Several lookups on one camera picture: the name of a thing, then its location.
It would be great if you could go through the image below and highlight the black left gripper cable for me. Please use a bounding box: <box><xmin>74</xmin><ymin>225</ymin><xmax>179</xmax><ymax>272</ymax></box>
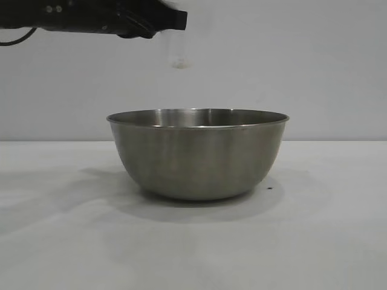
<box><xmin>0</xmin><ymin>27</ymin><xmax>37</xmax><ymax>48</ymax></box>

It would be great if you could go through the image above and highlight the stainless steel bowl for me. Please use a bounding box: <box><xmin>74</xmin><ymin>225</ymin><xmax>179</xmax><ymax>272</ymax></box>
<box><xmin>105</xmin><ymin>108</ymin><xmax>290</xmax><ymax>202</ymax></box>

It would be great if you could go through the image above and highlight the clear measuring cup with rice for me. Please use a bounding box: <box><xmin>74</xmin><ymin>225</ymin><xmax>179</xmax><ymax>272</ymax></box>
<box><xmin>167</xmin><ymin>30</ymin><xmax>190</xmax><ymax>69</ymax></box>

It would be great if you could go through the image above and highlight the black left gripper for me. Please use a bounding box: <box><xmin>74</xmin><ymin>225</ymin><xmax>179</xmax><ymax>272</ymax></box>
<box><xmin>33</xmin><ymin>0</ymin><xmax>187</xmax><ymax>39</ymax></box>

